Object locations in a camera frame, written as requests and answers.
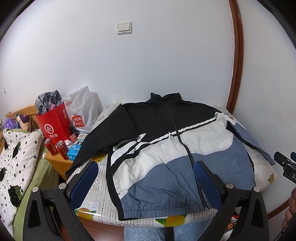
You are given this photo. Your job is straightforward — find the black white blue jacket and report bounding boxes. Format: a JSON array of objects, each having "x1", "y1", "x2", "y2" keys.
[{"x1": 66, "y1": 93, "x2": 275, "y2": 221}]

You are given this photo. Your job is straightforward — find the person's right hand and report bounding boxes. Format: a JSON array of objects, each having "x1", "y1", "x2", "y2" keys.
[{"x1": 282, "y1": 188, "x2": 296, "y2": 228}]

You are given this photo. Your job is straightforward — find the green bed sheet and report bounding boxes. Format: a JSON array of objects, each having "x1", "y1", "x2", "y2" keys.
[{"x1": 13, "y1": 146, "x2": 59, "y2": 240}]

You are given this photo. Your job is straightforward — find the fruit print newspaper tablecloth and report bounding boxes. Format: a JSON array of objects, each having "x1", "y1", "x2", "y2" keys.
[{"x1": 66, "y1": 103, "x2": 278, "y2": 228}]

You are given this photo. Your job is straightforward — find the wooden nightstand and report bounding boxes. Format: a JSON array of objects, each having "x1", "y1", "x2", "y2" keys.
[{"x1": 45, "y1": 152, "x2": 72, "y2": 180}]

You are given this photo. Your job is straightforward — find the person's blue jeans legs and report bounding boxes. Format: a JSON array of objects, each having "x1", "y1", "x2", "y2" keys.
[{"x1": 124, "y1": 218, "x2": 213, "y2": 240}]

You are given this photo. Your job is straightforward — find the left red drink can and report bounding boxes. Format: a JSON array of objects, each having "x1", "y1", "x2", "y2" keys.
[{"x1": 45, "y1": 138, "x2": 59, "y2": 156}]

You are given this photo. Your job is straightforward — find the red drink can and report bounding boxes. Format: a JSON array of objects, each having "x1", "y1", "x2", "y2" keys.
[
  {"x1": 56, "y1": 140, "x2": 69, "y2": 160},
  {"x1": 45, "y1": 138, "x2": 59, "y2": 156}
]

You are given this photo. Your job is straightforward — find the blue tissue box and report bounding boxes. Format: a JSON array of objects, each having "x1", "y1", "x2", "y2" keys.
[{"x1": 67, "y1": 145, "x2": 81, "y2": 161}]

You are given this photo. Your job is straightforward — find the right red drink can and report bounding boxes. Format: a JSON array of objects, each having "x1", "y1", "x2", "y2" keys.
[{"x1": 56, "y1": 140, "x2": 69, "y2": 160}]

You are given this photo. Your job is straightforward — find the red paper shopping bag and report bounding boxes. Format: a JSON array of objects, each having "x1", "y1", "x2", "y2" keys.
[{"x1": 37, "y1": 103, "x2": 72, "y2": 144}]

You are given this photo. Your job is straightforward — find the wooden headboard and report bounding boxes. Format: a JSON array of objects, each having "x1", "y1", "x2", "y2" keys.
[{"x1": 0, "y1": 104, "x2": 40, "y2": 153}]

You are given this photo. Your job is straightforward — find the plaid cloth in bag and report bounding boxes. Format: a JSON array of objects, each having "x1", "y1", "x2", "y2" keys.
[{"x1": 35, "y1": 90, "x2": 63, "y2": 115}]

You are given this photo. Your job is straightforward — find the white plastic Miniso bag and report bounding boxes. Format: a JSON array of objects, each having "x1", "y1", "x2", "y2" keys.
[{"x1": 63, "y1": 85, "x2": 99, "y2": 133}]

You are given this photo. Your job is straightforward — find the brown wooden door frame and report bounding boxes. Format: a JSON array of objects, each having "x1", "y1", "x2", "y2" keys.
[{"x1": 226, "y1": 0, "x2": 244, "y2": 114}]

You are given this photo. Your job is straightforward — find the white wall light switch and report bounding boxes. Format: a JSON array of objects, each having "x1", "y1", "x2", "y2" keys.
[{"x1": 116, "y1": 22, "x2": 132, "y2": 35}]

